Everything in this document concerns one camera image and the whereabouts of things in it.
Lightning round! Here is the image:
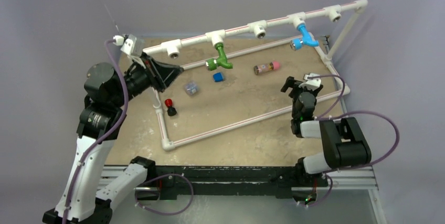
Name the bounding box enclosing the pink capped small bottle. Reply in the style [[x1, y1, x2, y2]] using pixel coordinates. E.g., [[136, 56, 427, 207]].
[[253, 61, 281, 75]]

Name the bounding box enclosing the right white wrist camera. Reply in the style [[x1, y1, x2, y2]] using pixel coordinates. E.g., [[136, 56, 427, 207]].
[[299, 73, 322, 90]]

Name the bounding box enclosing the purple cable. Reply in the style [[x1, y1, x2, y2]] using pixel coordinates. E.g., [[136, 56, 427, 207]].
[[308, 73, 400, 173], [61, 39, 129, 224]]

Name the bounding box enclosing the white PVC pipe frame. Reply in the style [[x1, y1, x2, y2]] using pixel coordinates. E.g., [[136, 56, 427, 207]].
[[143, 0, 368, 151]]

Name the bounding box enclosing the blue cube block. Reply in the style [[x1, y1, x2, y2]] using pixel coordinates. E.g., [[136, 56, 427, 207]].
[[213, 72, 225, 82]]

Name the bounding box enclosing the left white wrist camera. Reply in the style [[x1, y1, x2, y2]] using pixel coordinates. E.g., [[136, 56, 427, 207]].
[[113, 34, 146, 69]]

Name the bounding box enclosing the aluminium table frame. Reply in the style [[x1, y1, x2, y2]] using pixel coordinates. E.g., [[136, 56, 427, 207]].
[[62, 33, 387, 224]]

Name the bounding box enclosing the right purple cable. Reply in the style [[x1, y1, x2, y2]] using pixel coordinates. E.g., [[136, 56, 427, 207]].
[[308, 73, 400, 173]]

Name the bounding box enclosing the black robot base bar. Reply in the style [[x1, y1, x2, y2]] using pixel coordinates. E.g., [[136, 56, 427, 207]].
[[137, 164, 329, 200]]

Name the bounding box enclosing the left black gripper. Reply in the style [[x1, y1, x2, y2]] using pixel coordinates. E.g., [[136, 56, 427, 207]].
[[111, 51, 183, 108]]

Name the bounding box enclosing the green water faucet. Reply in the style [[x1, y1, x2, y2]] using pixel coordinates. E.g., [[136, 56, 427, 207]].
[[205, 42, 233, 71]]

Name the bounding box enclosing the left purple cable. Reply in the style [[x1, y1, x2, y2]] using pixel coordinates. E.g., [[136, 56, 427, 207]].
[[61, 39, 129, 224]]

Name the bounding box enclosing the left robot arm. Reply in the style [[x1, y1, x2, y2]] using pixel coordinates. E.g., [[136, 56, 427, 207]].
[[42, 55, 184, 223]]

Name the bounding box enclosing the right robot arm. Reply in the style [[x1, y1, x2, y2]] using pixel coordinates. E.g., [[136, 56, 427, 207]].
[[281, 77, 372, 186]]

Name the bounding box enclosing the red and black knob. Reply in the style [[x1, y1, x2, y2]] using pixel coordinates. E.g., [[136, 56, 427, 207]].
[[164, 99, 177, 116]]

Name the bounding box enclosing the blue water faucet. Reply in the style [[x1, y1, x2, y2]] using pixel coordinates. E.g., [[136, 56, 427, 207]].
[[290, 23, 319, 51]]

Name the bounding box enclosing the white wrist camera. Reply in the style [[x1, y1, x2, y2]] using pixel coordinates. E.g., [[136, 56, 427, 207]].
[[299, 73, 322, 90], [113, 34, 146, 69]]

